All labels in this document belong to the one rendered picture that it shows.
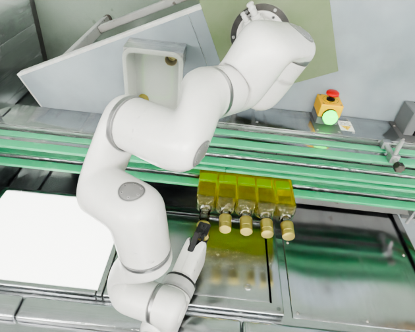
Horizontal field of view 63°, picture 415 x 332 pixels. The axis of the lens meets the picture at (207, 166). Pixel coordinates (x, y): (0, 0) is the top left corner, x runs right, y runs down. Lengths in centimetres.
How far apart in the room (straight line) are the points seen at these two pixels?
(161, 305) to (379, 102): 91
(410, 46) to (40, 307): 122
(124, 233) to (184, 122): 17
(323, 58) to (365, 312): 70
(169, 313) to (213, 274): 34
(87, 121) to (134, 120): 74
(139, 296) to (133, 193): 27
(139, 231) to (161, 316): 24
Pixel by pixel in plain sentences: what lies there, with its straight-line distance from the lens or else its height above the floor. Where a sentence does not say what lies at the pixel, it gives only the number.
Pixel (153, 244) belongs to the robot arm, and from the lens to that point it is 50.
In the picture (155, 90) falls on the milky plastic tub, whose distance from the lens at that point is 113.
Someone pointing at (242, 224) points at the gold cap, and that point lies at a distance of 92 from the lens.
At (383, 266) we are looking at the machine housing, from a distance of 123.
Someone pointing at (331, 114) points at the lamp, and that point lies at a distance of 109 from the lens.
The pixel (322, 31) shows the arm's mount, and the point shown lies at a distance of 98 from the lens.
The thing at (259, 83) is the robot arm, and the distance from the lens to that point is 57.
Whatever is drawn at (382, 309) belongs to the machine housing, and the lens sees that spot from 113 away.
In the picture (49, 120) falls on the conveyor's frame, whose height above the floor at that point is 83.
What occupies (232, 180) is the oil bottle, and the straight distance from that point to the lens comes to 102.
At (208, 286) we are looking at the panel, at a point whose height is 126.
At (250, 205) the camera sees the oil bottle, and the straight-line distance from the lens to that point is 96.
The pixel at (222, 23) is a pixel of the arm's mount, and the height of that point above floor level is 84.
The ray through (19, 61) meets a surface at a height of 31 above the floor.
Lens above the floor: 175
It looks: 50 degrees down
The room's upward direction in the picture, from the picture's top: 174 degrees counter-clockwise
